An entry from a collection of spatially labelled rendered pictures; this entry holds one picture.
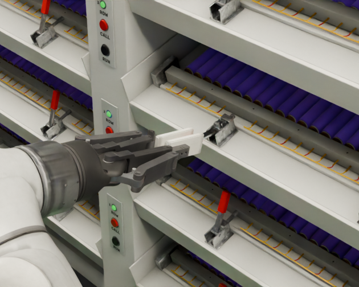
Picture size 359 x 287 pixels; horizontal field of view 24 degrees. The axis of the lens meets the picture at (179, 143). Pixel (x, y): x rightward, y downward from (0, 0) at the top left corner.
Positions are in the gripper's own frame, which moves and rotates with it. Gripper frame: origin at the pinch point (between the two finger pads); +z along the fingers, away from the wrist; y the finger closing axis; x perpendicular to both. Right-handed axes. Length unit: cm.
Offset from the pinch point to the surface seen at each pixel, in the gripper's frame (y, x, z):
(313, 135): 12.7, 4.3, 12.9
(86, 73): -29.4, -1.4, 7.7
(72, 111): -42.6, -15.3, 16.9
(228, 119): 0.7, 2.4, 9.1
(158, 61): -17.6, 4.5, 11.8
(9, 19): -55, 0, 10
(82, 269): -40, -51, 23
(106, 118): -23.5, -7.2, 7.9
